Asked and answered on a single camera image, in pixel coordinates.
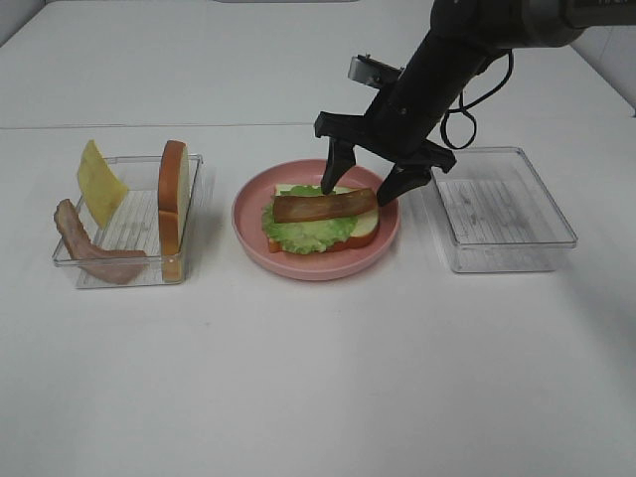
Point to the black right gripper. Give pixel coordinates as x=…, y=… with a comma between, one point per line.
x=395, y=126

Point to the white bread slice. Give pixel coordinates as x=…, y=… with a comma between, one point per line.
x=365, y=228
x=173, y=196

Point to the brown bacon strip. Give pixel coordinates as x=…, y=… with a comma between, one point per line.
x=295, y=209

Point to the green lettuce leaf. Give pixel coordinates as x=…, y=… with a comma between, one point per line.
x=308, y=233

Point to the pink bacon strip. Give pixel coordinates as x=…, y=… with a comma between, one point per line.
x=89, y=248

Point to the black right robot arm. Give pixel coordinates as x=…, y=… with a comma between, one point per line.
x=464, y=38

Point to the pink round plate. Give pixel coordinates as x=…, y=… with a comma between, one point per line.
x=257, y=192

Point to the clear right plastic container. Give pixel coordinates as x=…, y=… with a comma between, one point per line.
x=494, y=214

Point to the clear plastic container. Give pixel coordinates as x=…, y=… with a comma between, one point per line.
x=135, y=225
x=494, y=214

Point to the clear left plastic container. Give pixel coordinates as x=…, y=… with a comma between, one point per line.
x=135, y=225

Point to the yellow cheese slice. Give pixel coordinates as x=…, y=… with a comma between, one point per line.
x=102, y=191

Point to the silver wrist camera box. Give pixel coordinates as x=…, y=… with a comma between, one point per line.
x=370, y=72

